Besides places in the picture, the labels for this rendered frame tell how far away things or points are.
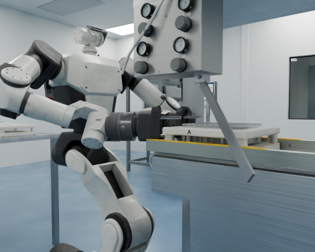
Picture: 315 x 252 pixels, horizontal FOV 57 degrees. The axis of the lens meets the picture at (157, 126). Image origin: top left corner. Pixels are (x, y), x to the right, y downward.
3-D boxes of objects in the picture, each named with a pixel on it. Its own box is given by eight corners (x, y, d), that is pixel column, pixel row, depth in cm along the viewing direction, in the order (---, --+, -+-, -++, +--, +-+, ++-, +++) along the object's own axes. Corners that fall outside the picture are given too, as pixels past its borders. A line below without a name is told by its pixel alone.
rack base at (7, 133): (36, 134, 202) (36, 131, 202) (1, 137, 182) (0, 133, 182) (16, 133, 216) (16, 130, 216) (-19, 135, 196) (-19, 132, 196)
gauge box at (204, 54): (133, 77, 81) (132, 4, 80) (157, 80, 89) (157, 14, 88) (200, 70, 67) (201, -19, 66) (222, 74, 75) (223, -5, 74)
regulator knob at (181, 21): (173, 30, 68) (173, 11, 68) (179, 33, 70) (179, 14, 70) (185, 28, 66) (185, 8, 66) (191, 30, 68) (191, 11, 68)
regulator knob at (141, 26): (136, 36, 76) (136, 19, 76) (143, 37, 78) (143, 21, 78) (146, 33, 74) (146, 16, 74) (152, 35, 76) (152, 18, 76)
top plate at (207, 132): (280, 133, 85) (280, 126, 85) (245, 139, 66) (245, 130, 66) (206, 130, 101) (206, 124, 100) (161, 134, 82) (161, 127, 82)
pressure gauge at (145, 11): (140, 19, 77) (140, 4, 76) (143, 20, 78) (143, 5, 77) (151, 16, 74) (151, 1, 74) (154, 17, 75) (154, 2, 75)
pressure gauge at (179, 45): (172, 53, 70) (173, 37, 70) (176, 54, 71) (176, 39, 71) (185, 51, 68) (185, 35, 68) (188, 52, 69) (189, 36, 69)
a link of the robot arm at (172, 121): (196, 106, 102) (172, 107, 111) (176, 106, 96) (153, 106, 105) (196, 142, 103) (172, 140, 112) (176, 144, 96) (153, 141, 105)
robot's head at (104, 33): (79, 40, 123) (85, 23, 120) (95, 43, 130) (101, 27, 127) (86, 47, 120) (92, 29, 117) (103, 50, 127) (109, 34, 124)
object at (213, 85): (196, 130, 374) (197, 81, 371) (200, 130, 382) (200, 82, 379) (213, 131, 361) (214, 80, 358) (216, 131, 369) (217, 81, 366)
